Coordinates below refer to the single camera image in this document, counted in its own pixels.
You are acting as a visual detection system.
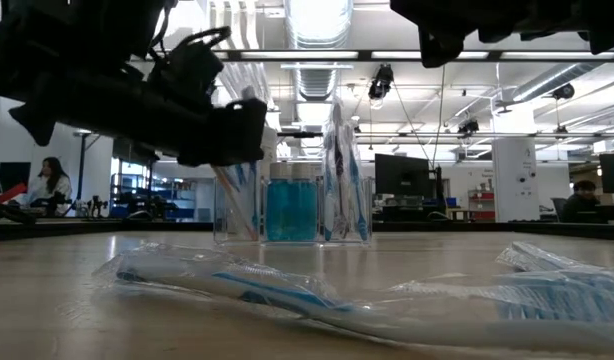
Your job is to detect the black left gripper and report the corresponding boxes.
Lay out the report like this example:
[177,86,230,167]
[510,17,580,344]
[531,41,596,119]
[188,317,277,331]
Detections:
[9,69,268,169]

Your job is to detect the white cabinet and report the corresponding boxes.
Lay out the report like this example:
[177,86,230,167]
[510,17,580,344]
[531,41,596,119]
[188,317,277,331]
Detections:
[491,137,551,224]

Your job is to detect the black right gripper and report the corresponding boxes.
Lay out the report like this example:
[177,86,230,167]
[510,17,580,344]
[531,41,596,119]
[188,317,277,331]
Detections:
[389,0,526,69]

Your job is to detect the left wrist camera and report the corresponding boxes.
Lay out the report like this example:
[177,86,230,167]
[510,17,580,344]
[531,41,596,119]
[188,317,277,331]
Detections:
[146,25,233,114]

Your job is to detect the clear acrylic organiser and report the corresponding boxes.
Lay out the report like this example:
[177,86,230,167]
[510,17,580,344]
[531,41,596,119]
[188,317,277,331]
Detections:
[212,167,377,247]

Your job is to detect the silver ceiling duct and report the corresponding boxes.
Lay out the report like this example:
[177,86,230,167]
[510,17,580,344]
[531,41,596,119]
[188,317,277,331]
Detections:
[284,0,356,101]
[509,62,606,104]

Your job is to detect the black wall screen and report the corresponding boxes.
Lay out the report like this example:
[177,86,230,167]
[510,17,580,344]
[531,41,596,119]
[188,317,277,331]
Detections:
[0,161,32,195]

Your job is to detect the teal mouthwash bottle white cap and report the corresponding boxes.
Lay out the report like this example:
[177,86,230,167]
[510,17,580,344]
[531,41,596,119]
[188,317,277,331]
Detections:
[289,162,319,243]
[264,162,294,243]

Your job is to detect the red shelf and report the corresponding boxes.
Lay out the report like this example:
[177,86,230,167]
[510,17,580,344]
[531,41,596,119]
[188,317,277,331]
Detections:
[467,188,496,221]

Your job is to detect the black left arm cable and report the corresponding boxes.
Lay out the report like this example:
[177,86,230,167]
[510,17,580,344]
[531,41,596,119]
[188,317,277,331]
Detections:
[151,0,233,54]

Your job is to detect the black ceiling spotlight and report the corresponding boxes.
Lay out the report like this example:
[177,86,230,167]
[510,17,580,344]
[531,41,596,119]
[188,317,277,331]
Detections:
[551,82,577,101]
[456,118,481,136]
[367,63,396,101]

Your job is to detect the purple toothbrush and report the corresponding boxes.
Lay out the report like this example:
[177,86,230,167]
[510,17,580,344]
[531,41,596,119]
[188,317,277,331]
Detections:
[330,99,349,240]

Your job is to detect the black office chair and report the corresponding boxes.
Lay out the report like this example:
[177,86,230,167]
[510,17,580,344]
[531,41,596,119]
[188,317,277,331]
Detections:
[550,196,569,222]

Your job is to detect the person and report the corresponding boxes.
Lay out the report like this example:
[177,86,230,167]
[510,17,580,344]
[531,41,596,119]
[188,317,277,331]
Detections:
[560,179,607,225]
[24,156,74,217]

